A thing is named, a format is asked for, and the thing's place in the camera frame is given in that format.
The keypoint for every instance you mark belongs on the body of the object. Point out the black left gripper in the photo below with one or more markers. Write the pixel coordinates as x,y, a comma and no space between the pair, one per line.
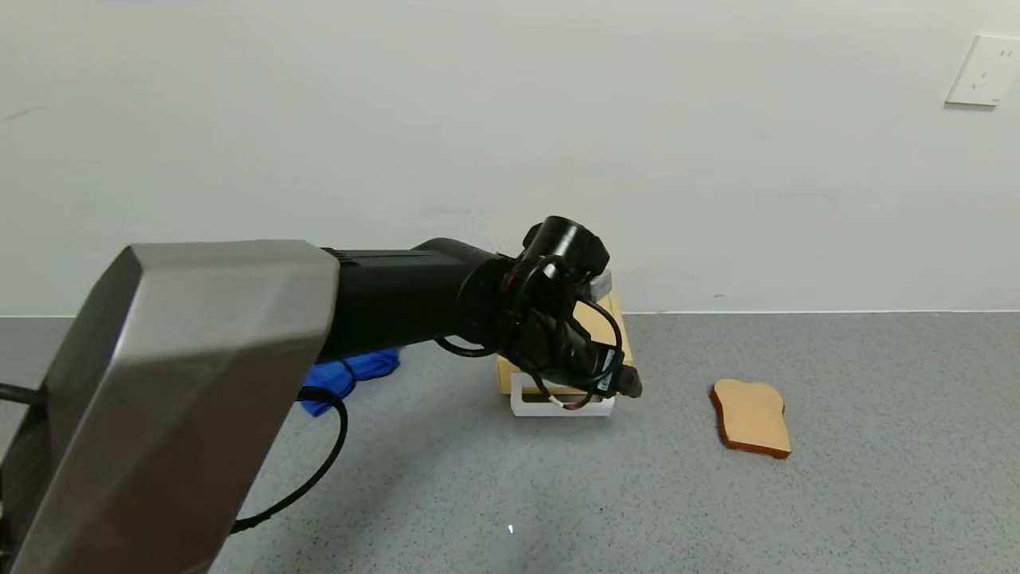
609,380

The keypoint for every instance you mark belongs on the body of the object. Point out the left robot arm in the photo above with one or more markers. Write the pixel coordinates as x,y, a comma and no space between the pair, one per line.
199,359

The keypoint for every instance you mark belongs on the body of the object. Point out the white wall outlet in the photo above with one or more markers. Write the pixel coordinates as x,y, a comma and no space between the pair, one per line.
986,72

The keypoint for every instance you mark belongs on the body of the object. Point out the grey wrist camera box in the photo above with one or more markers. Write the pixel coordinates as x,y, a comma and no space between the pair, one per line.
602,283

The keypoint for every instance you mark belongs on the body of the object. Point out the toy bread slice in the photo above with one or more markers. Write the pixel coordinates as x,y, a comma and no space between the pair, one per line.
753,418

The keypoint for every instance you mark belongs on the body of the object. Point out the blue folded cloth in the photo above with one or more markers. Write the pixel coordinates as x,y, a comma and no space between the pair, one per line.
366,365

